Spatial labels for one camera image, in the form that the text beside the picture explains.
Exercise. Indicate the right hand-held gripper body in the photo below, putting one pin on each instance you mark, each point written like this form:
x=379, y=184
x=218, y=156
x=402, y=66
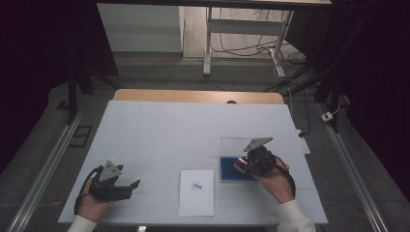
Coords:
x=261, y=159

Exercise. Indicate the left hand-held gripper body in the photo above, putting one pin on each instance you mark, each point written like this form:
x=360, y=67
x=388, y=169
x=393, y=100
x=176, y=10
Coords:
x=108, y=188

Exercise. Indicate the red and white stamp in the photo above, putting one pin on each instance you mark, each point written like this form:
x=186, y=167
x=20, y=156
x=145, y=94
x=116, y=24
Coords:
x=240, y=165

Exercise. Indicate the blue ink pad clear case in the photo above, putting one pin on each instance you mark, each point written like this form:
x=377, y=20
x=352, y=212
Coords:
x=229, y=170

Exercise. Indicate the person's left hand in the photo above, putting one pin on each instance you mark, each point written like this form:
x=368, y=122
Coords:
x=90, y=208

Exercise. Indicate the person's right hand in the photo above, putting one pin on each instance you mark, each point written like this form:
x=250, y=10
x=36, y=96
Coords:
x=274, y=185

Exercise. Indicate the white power strip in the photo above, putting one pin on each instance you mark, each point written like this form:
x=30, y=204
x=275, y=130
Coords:
x=304, y=145

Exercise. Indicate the black floor plate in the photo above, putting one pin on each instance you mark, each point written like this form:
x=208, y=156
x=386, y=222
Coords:
x=80, y=136

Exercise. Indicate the white paper sheet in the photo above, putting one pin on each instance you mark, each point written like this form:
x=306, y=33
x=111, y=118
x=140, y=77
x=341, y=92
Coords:
x=196, y=196

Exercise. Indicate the white power adapter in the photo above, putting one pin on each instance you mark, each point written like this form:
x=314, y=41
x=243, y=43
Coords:
x=327, y=116

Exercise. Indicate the black tripod stand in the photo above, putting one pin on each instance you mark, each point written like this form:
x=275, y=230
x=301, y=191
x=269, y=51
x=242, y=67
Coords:
x=322, y=83
x=75, y=87

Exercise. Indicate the dark curtain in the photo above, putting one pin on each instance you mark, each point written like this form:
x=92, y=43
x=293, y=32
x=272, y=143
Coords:
x=38, y=58
x=370, y=64

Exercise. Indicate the white cabinet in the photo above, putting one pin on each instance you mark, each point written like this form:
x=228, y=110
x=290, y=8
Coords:
x=141, y=27

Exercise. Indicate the aluminium floor rail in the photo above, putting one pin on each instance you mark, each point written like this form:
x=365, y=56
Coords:
x=42, y=180
x=354, y=174

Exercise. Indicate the white desk frame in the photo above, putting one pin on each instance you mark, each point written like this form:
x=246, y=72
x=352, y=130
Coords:
x=245, y=26

